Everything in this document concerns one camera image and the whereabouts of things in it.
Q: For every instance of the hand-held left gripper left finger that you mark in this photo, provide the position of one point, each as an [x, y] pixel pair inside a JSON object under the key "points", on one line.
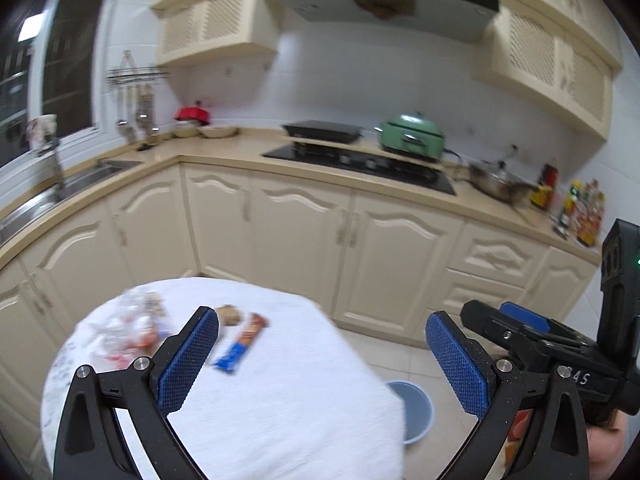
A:
{"points": [[192, 355]]}

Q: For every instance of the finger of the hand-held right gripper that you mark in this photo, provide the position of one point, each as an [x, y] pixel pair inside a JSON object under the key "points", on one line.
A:
{"points": [[485, 320], [525, 316]]}

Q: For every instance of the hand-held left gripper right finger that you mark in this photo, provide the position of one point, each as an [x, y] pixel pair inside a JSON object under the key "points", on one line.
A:
{"points": [[457, 365]]}

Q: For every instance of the red white wrapper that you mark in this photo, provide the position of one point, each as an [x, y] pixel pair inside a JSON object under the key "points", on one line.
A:
{"points": [[152, 332]]}

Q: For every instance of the blue orange snack wrapper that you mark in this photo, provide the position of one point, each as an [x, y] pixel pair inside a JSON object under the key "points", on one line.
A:
{"points": [[240, 345]]}

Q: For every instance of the small brown snack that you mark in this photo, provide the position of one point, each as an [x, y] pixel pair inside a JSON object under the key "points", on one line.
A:
{"points": [[230, 316]]}

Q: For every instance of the blue plastic bucket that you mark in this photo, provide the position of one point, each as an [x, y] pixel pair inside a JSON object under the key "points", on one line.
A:
{"points": [[412, 410]]}

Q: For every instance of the clear plastic bag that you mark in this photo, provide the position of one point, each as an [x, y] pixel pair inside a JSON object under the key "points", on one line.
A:
{"points": [[120, 330]]}

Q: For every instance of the person's right hand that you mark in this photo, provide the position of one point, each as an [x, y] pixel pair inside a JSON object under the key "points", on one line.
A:
{"points": [[602, 455]]}

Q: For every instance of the cream cabinet drawer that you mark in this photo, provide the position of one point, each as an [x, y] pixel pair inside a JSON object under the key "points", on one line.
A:
{"points": [[475, 291], [500, 255]]}

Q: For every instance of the cream cabinet door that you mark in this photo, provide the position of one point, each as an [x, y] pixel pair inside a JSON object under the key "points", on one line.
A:
{"points": [[220, 225], [150, 220], [560, 285], [70, 270], [25, 320], [300, 240], [395, 270]]}

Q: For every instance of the yellow green label bottle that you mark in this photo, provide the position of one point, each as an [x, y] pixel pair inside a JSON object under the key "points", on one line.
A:
{"points": [[570, 207]]}

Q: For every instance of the small yellow jar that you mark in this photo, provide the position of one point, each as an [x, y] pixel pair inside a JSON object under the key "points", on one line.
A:
{"points": [[540, 196]]}

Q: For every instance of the metal wok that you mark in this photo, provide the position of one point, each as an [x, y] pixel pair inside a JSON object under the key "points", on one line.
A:
{"points": [[495, 185]]}

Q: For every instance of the dark sauce bottle red label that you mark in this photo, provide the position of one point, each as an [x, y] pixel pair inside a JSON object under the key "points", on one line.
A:
{"points": [[550, 180]]}

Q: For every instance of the round table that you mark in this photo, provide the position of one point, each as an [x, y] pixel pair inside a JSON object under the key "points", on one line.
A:
{"points": [[52, 395]]}

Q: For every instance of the green electric cooking pot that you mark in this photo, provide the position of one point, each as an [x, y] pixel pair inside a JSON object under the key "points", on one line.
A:
{"points": [[412, 135]]}

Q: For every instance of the black gas hob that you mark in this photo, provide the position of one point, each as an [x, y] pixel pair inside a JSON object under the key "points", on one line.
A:
{"points": [[360, 165]]}

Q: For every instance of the cream kitchen base cabinet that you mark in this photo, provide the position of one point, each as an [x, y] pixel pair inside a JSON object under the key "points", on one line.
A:
{"points": [[225, 152]]}

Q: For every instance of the steel kitchen sink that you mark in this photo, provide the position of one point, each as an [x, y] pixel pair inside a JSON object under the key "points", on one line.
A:
{"points": [[65, 185]]}

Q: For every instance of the beige ceramic bowl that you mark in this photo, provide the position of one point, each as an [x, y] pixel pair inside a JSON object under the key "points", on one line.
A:
{"points": [[186, 131], [219, 131]]}

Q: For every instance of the metal faucet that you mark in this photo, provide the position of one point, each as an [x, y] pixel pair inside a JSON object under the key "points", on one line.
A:
{"points": [[57, 165]]}

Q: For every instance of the red pot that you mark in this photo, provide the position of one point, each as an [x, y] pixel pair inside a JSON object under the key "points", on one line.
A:
{"points": [[194, 115]]}

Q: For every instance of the hanging metal utensil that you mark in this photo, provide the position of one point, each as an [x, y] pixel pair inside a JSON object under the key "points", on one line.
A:
{"points": [[121, 107], [131, 120], [146, 110]]}

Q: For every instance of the black flat griddle tray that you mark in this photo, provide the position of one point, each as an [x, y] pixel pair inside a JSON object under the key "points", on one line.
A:
{"points": [[322, 129]]}

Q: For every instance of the pale hanging cloth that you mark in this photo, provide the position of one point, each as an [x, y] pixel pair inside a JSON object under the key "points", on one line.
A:
{"points": [[42, 132]]}

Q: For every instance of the dark kitchen window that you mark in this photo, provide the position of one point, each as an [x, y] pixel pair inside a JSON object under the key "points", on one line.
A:
{"points": [[65, 60]]}

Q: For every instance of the brown fan-shaped ornament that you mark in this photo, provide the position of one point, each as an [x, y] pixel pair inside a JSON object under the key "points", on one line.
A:
{"points": [[382, 4]]}

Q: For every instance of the cream lattice wall cabinet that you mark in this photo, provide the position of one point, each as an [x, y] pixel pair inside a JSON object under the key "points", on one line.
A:
{"points": [[550, 60], [215, 25]]}

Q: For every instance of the metal wall utensil rack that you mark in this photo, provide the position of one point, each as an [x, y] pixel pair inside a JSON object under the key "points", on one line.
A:
{"points": [[137, 74]]}

